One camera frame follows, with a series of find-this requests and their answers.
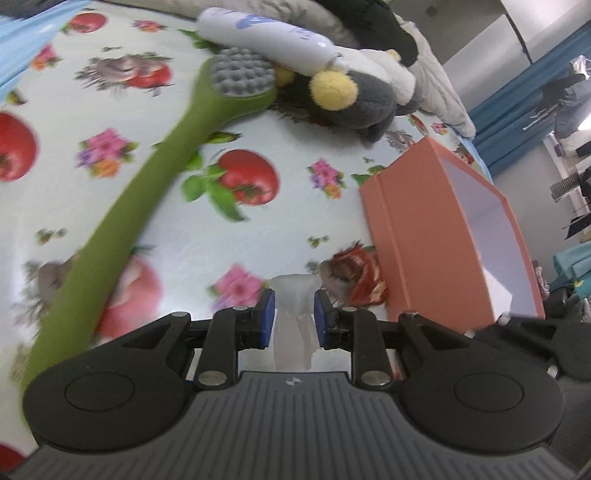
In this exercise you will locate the hanging dark clothes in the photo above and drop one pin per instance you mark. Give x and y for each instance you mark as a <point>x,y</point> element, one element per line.
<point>563,97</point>

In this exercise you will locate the red brown snack packet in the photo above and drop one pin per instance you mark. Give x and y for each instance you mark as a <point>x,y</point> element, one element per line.
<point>358,277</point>

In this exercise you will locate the striped cloth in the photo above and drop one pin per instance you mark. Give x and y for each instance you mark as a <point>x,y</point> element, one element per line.
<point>565,187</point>

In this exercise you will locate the translucent white plastic bag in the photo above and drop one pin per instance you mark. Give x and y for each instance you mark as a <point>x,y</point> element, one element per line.
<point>295,323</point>

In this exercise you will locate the white bottle with blue print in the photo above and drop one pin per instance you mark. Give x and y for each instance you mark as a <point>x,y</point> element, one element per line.
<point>272,32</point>

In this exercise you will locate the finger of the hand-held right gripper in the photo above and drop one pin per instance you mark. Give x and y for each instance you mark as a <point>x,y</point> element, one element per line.
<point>568,346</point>

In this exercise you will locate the teal cloth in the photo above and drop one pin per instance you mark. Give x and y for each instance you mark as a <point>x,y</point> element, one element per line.
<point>575,267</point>

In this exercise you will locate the blue curtain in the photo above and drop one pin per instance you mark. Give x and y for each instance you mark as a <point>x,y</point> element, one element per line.
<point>512,110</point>

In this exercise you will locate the light blue bedsheet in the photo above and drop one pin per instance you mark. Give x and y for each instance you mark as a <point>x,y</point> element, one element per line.
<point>27,37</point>

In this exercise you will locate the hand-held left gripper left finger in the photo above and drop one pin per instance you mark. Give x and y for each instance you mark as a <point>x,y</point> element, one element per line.
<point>267,318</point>

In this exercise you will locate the grey white penguin plush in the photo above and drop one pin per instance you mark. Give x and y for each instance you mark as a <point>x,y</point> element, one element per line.
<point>364,101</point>

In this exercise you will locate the black jacket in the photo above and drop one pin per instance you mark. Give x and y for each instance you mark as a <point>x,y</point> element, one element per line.
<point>369,23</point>

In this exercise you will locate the tomato printed sheet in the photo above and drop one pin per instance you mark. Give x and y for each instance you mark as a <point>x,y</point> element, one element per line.
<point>300,207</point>

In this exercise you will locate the grey wardrobe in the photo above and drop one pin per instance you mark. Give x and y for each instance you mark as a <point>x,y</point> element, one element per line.
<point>461,27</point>

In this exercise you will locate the beige duvet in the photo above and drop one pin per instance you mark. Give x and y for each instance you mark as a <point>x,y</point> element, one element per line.
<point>443,92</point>

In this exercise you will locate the orange cardboard box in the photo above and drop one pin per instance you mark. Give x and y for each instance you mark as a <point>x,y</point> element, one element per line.
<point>415,240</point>

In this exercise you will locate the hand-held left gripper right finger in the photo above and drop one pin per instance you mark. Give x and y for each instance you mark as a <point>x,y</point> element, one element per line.
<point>323,318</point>

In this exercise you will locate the green massage brush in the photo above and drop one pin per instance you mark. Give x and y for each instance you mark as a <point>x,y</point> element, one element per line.
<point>138,198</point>

